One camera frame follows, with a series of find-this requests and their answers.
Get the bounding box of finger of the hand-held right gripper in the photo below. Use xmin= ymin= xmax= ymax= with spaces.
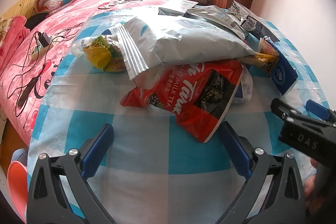
xmin=271 ymin=97 xmax=336 ymax=133
xmin=307 ymin=99 xmax=336 ymax=124

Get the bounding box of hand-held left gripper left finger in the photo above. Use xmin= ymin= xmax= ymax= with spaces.
xmin=26 ymin=123 xmax=117 ymax=224

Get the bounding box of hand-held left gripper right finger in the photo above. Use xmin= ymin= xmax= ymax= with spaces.
xmin=219 ymin=121 xmax=306 ymax=224

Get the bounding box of blue tissue packet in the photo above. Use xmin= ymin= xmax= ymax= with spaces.
xmin=265 ymin=38 xmax=299 ymax=96

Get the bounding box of white plastic bag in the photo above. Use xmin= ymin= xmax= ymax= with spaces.
xmin=232 ymin=64 xmax=253 ymax=105

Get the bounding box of orange yellow snack packet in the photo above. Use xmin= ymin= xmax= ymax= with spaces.
xmin=244 ymin=39 xmax=279 ymax=74

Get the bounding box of red and black foil bag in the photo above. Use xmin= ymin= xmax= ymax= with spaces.
xmin=120 ymin=60 xmax=243 ymax=143

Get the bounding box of orange plastic bin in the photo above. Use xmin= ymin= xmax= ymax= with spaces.
xmin=7 ymin=162 xmax=28 ymax=224

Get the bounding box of yellow green snack bag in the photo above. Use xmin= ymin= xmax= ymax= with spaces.
xmin=83 ymin=34 xmax=126 ymax=73

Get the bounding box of silver wrapper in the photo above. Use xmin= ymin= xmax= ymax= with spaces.
xmin=226 ymin=0 xmax=250 ymax=20

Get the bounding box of grey printed plastic bag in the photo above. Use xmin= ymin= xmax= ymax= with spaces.
xmin=184 ymin=5 xmax=248 ymax=39

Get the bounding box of large grey plastic mailer bag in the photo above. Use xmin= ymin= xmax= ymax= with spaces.
xmin=115 ymin=15 xmax=259 ymax=80

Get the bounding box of dark bag with white label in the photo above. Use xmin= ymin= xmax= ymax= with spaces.
xmin=158 ymin=0 xmax=199 ymax=16

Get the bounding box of person's right hand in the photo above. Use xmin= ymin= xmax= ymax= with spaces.
xmin=303 ymin=157 xmax=319 ymax=203

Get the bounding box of blue white checkered tablecloth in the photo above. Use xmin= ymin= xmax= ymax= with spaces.
xmin=28 ymin=5 xmax=332 ymax=224

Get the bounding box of light blue stool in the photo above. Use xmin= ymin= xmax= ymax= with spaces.
xmin=10 ymin=148 xmax=29 ymax=170

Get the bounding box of black phone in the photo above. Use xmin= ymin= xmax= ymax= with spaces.
xmin=18 ymin=76 xmax=40 ymax=107

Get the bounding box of white power strip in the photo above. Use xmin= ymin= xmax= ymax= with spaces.
xmin=31 ymin=42 xmax=55 ymax=60

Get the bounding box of black charger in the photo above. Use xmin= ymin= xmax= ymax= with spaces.
xmin=36 ymin=32 xmax=51 ymax=48

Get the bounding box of black cloth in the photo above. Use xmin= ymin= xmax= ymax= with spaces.
xmin=24 ymin=13 xmax=50 ymax=31

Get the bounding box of folded pink blanket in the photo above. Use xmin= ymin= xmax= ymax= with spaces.
xmin=0 ymin=16 xmax=27 ymax=67

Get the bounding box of floral pillow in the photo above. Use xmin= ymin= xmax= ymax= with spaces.
xmin=0 ymin=18 xmax=13 ymax=39

